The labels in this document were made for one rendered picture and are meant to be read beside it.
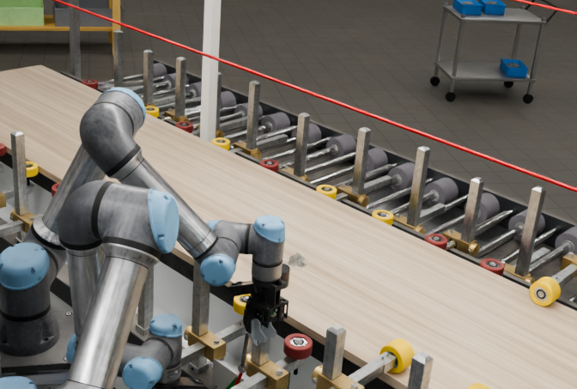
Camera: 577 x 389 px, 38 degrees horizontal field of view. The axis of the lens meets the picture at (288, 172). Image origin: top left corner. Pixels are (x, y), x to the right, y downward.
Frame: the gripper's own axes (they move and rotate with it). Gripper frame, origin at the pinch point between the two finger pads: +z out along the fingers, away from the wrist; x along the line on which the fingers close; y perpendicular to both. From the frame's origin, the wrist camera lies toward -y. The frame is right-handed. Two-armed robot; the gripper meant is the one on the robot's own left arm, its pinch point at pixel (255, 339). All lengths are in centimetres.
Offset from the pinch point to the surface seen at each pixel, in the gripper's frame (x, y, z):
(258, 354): 6.1, -4.5, 10.1
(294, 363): 16.2, 0.4, 15.2
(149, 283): 8, -55, 12
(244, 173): 87, -95, 11
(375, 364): 20.8, 23.8, 4.4
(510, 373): 53, 46, 10
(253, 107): 115, -121, -4
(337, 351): 7.1, 21.4, -4.7
